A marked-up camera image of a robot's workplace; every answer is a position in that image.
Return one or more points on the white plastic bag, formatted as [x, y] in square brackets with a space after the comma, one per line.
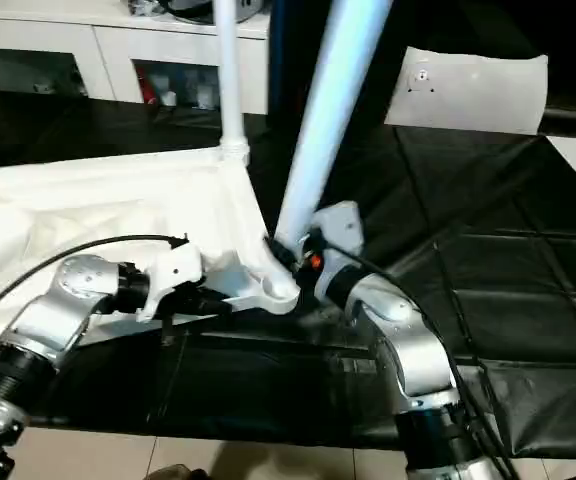
[468, 90]

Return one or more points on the metal cooking pot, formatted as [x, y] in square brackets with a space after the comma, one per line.
[193, 8]

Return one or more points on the white cabinet with glass doors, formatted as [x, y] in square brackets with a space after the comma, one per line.
[48, 45]

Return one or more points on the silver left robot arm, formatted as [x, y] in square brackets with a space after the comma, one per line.
[58, 310]

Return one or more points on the black work mat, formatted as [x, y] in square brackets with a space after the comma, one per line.
[508, 300]

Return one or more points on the white plastic table top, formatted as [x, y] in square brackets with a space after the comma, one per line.
[68, 210]

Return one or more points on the white plastic table leg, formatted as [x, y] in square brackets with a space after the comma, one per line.
[230, 70]
[333, 110]

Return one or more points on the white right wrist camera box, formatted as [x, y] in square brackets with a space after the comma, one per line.
[340, 225]

